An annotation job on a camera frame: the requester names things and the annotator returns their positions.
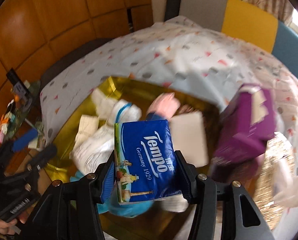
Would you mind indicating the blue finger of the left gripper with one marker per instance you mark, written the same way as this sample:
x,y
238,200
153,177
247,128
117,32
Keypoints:
x,y
24,140

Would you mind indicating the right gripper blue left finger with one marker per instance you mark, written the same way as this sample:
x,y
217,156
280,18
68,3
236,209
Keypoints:
x,y
106,183

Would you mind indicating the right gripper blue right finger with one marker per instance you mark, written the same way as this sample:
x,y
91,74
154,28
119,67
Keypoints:
x,y
186,173

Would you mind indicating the blue plush elephant toy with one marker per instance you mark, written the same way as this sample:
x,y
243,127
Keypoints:
x,y
112,206

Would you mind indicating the blue Tempo tissue pack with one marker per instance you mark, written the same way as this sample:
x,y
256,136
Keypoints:
x,y
145,163

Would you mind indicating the white knit gloves bundle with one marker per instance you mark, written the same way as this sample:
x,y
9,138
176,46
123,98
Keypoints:
x,y
114,111

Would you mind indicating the pink towel blue band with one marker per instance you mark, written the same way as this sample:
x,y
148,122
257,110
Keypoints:
x,y
164,106

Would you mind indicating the beige towel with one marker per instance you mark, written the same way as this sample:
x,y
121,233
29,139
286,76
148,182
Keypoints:
x,y
188,136

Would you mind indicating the brown satin scrunchie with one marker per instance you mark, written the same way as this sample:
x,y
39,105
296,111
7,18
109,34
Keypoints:
x,y
185,109

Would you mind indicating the person left hand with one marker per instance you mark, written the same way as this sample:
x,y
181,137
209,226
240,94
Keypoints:
x,y
7,228

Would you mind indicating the gold metal tray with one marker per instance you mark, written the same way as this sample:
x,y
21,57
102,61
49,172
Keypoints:
x,y
156,223

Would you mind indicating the purple cardboard box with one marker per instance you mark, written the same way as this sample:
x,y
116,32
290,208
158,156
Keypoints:
x,y
248,123

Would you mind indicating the gold embossed tissue box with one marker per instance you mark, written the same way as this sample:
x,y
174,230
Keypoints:
x,y
276,187

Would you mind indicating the patterned plastic tablecloth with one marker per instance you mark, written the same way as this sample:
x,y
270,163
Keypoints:
x,y
178,54

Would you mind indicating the wooden wardrobe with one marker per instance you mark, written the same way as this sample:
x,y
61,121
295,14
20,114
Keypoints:
x,y
34,34

